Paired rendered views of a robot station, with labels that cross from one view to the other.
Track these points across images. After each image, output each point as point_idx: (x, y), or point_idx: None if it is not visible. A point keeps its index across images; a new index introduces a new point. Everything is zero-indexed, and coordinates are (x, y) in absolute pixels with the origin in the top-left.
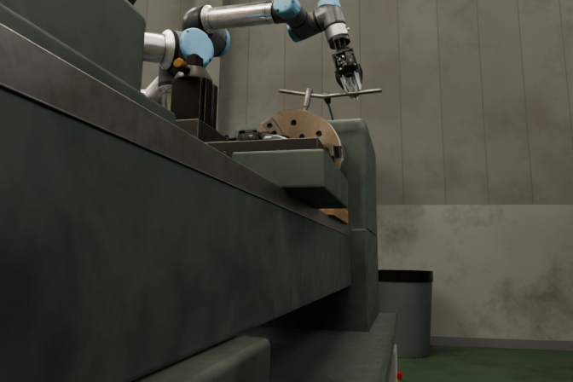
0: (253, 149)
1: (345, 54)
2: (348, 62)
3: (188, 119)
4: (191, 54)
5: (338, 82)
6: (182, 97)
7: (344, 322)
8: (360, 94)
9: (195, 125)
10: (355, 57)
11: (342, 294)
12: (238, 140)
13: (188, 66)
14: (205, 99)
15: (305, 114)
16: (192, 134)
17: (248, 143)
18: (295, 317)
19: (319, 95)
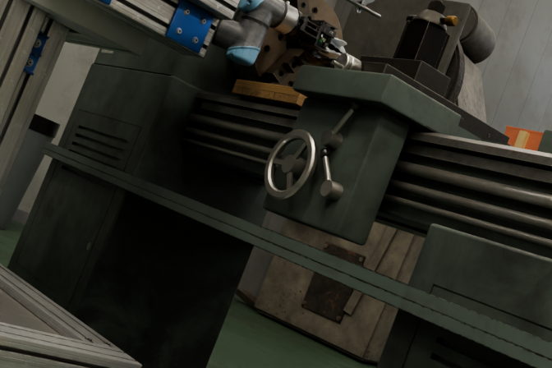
0: (477, 126)
1: None
2: None
3: (444, 75)
4: (440, 2)
5: None
6: (430, 43)
7: (244, 218)
8: (365, 10)
9: (447, 83)
10: None
11: (253, 190)
12: (320, 30)
13: (441, 16)
14: (443, 53)
15: (327, 8)
16: (443, 89)
17: (476, 120)
18: (203, 199)
19: None
